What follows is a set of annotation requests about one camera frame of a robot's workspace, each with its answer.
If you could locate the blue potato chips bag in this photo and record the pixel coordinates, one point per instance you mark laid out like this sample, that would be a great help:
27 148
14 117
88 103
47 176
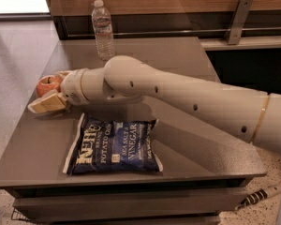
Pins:
110 146

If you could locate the clear plastic water bottle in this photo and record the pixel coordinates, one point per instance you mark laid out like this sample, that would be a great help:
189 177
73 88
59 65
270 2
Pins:
101 21

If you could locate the grey table cabinet base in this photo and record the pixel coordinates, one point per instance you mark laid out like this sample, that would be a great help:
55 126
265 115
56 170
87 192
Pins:
138 204

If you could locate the striped black white stick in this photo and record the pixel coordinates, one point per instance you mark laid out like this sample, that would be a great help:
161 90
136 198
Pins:
258 196

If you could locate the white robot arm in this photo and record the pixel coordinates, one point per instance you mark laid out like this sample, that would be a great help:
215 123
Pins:
250 115

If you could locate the metal rail on wall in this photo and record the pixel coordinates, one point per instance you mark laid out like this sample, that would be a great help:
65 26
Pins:
213 33

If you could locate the grey metal bracket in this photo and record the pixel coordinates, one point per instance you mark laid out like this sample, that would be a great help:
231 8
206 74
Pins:
234 33

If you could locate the red apple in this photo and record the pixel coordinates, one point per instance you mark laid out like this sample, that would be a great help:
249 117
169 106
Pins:
48 83

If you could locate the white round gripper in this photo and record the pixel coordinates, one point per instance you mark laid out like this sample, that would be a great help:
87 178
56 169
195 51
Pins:
71 87

